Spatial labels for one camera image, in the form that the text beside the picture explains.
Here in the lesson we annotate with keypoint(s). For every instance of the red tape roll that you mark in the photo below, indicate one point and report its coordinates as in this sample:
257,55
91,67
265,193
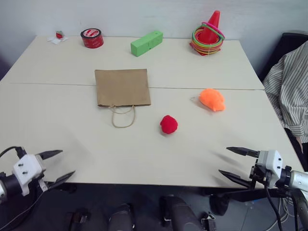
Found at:
92,38

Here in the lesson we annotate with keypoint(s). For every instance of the brown paper bag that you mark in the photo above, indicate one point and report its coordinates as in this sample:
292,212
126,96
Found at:
122,87

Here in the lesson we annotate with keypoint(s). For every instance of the black table frame bar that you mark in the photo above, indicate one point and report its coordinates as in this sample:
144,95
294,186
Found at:
245,193

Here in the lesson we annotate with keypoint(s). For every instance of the small strawberry toy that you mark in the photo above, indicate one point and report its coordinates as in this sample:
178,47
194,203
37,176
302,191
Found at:
59,34

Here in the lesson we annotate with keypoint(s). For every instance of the green rectangular box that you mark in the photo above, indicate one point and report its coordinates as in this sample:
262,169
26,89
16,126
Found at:
145,43

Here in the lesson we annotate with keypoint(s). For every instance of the striped shirt person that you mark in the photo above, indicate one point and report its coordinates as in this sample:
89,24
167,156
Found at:
288,84

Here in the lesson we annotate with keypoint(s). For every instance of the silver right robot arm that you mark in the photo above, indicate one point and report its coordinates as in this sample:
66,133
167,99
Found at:
298,179

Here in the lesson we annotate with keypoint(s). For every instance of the red plush ball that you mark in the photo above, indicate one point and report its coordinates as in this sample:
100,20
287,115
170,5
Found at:
169,124

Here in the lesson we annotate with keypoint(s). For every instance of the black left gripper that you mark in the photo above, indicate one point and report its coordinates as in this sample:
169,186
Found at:
42,166

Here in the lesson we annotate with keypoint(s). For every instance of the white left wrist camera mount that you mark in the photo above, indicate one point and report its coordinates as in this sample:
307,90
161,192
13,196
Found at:
25,168

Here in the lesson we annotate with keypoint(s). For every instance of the red plastic cone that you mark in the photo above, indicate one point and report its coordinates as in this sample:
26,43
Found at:
211,30

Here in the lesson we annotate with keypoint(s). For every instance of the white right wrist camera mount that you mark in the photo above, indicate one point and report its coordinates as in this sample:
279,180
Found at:
272,163

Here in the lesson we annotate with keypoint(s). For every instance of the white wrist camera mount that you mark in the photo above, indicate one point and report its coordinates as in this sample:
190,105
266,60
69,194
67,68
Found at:
272,163
25,168

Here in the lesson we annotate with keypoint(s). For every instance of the orange plush toy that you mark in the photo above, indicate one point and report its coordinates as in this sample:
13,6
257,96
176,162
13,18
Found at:
213,98

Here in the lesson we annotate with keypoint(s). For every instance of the dark rounded shape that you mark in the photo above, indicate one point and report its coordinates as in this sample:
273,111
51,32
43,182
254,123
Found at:
219,204
179,214
121,217

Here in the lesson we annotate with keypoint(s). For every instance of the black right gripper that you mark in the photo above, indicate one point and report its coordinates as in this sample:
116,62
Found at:
258,172

